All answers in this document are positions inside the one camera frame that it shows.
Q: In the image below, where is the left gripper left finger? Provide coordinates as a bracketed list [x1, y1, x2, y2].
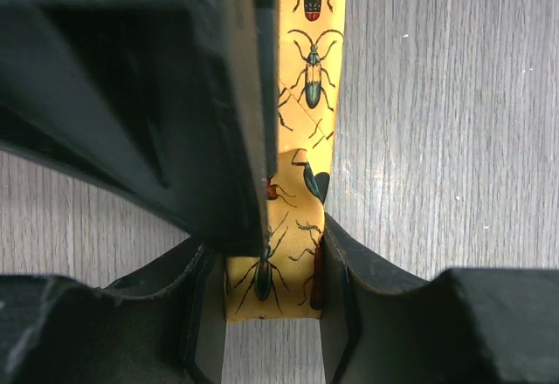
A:
[1, 238, 226, 383]

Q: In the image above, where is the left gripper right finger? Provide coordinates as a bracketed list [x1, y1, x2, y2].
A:
[320, 217, 558, 383]

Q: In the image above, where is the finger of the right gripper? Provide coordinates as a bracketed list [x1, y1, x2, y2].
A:
[254, 0, 279, 175]
[1, 0, 269, 256]

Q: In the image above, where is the yellow beetle print tie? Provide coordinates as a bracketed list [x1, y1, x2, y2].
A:
[224, 0, 346, 323]

